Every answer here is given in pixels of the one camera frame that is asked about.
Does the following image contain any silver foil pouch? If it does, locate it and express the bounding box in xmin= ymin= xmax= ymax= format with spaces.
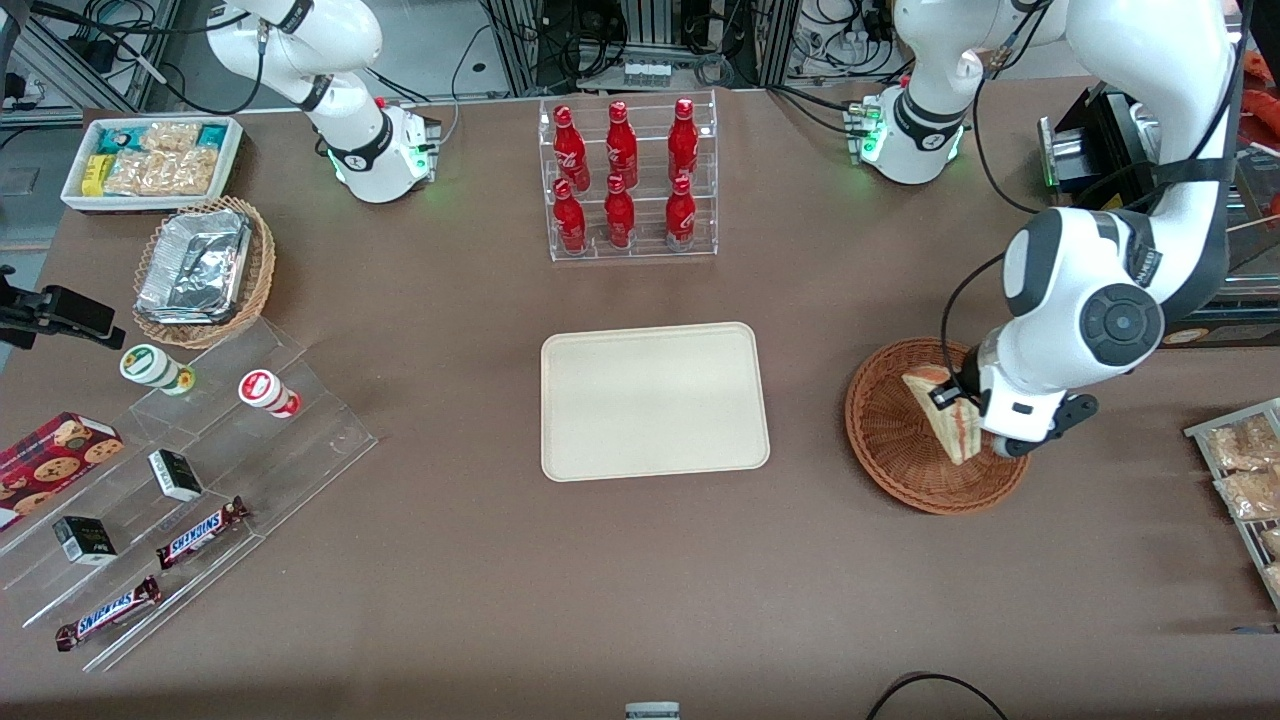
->
xmin=136 ymin=209 xmax=252 ymax=325

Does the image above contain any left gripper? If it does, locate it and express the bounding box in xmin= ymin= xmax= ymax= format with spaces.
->
xmin=931 ymin=325 xmax=1068 ymax=446

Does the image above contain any cream plastic tray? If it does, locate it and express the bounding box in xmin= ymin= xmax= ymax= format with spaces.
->
xmin=541 ymin=322 xmax=771 ymax=483

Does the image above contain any red tartan cookie box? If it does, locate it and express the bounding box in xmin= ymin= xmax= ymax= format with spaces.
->
xmin=0 ymin=412 xmax=125 ymax=532

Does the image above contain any triangular sandwich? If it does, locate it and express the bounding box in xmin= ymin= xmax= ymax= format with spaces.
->
xmin=902 ymin=366 xmax=987 ymax=467

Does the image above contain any small black carton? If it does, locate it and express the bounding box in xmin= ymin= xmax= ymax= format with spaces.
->
xmin=52 ymin=516 xmax=119 ymax=567
xmin=148 ymin=449 xmax=205 ymax=503

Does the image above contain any white rectangular snack bin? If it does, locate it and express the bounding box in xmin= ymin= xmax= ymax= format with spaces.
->
xmin=60 ymin=117 xmax=244 ymax=214

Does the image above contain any light oval wicker basket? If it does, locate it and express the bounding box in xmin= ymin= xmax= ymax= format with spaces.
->
xmin=133 ymin=196 xmax=277 ymax=350

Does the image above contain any black cable loop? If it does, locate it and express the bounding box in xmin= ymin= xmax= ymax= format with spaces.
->
xmin=865 ymin=671 xmax=1011 ymax=720

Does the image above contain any round brown wicker basket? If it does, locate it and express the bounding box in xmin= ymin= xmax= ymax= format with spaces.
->
xmin=845 ymin=337 xmax=1032 ymax=516

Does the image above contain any grey wire rack tray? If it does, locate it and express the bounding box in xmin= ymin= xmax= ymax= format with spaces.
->
xmin=1185 ymin=398 xmax=1280 ymax=613

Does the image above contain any red lid yogurt cup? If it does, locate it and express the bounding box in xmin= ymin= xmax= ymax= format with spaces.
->
xmin=238 ymin=369 xmax=302 ymax=419

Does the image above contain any black machine with yellow panel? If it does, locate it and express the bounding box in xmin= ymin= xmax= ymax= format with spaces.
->
xmin=1038 ymin=85 xmax=1280 ymax=349

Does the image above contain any clear acrylic step display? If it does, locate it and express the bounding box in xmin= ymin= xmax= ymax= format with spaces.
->
xmin=0 ymin=318 xmax=379 ymax=673

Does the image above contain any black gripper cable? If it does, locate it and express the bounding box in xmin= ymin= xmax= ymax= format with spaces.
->
xmin=939 ymin=252 xmax=1007 ymax=401

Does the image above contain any clear acrylic bottle rack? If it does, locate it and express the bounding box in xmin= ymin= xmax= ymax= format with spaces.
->
xmin=538 ymin=90 xmax=719 ymax=263

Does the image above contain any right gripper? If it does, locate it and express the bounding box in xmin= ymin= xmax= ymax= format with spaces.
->
xmin=0 ymin=262 xmax=127 ymax=353

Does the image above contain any aluminium frame structure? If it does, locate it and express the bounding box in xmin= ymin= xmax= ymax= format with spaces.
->
xmin=0 ymin=0 xmax=186 ymax=126

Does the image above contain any metal equipment rack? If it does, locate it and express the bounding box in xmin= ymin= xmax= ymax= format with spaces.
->
xmin=480 ymin=0 xmax=801 ymax=93

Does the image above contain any Snickers chocolate bar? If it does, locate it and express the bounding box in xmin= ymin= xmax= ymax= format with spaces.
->
xmin=55 ymin=576 xmax=163 ymax=653
xmin=156 ymin=497 xmax=251 ymax=571

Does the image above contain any red cola bottle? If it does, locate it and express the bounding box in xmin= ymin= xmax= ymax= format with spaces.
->
xmin=553 ymin=105 xmax=591 ymax=191
xmin=665 ymin=175 xmax=697 ymax=251
xmin=603 ymin=173 xmax=636 ymax=249
xmin=605 ymin=100 xmax=639 ymax=189
xmin=552 ymin=178 xmax=588 ymax=254
xmin=668 ymin=97 xmax=699 ymax=183

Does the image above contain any green lid yogurt cup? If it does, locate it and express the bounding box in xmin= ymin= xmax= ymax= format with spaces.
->
xmin=120 ymin=344 xmax=197 ymax=397

